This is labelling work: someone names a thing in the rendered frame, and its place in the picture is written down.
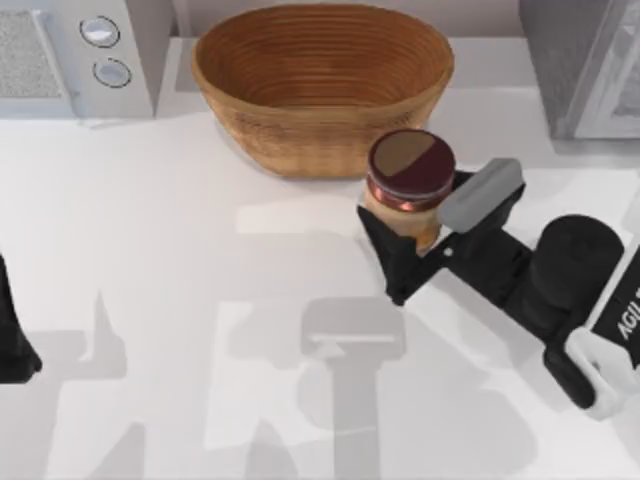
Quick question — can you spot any brown woven basket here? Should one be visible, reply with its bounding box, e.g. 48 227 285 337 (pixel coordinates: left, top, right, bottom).
191 3 456 182

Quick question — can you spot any jar with dark red lid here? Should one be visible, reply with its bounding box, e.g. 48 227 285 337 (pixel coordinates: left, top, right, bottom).
363 128 458 258

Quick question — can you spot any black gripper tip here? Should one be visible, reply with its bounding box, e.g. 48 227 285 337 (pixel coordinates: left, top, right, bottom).
0 254 44 386

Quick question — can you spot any round microwave knob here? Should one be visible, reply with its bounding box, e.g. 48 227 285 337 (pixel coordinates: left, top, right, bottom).
92 56 134 90
78 14 123 48

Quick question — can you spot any pale microwave oven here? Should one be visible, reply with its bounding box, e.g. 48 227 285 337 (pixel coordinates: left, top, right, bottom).
0 0 174 122

